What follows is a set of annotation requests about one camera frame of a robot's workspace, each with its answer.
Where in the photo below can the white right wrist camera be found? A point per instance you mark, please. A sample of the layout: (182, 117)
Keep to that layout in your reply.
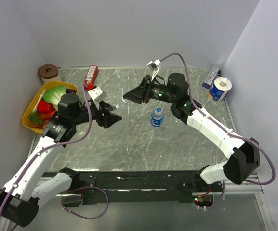
(155, 67)

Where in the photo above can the wrapped toilet paper roll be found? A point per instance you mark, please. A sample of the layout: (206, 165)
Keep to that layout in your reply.
(220, 87)

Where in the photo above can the brown lid white canister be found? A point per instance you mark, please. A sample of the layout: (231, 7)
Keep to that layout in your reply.
(49, 72)

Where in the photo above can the silver white left wrist camera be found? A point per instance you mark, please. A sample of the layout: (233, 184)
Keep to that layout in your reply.
(97, 94)

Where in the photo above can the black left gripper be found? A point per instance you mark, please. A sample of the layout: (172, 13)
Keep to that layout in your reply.
(110, 119)

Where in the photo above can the blue label Pocari bottle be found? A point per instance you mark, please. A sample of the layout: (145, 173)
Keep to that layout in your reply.
(157, 117)

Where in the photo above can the red toy pepper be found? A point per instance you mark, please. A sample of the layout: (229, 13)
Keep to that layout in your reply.
(45, 107)

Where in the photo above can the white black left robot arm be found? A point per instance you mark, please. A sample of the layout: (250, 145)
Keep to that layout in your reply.
(21, 197)

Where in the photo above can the red cable connector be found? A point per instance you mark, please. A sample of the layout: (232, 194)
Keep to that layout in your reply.
(89, 86)

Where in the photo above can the white green toy cabbage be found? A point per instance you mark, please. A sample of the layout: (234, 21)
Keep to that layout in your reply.
(53, 96)

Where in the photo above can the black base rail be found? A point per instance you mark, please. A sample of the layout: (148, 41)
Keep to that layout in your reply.
(139, 186)

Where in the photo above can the red flat box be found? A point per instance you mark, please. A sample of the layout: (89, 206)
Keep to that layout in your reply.
(91, 74)

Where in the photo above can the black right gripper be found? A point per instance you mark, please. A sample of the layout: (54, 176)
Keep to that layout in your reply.
(142, 92)

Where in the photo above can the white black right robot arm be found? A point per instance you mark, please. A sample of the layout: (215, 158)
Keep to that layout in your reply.
(242, 156)

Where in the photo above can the yellow plastic basket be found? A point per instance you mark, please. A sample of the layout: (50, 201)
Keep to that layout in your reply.
(31, 114)

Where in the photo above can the orange toy carrot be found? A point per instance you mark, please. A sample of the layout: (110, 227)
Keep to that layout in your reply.
(40, 126)

